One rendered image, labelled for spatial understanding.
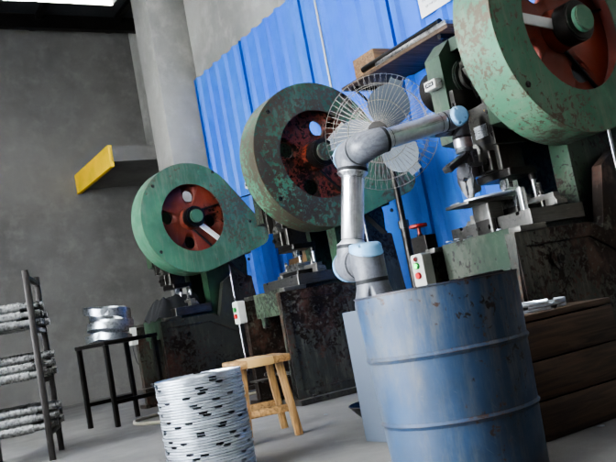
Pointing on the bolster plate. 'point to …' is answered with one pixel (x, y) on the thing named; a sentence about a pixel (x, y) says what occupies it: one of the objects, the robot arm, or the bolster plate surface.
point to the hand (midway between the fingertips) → (469, 198)
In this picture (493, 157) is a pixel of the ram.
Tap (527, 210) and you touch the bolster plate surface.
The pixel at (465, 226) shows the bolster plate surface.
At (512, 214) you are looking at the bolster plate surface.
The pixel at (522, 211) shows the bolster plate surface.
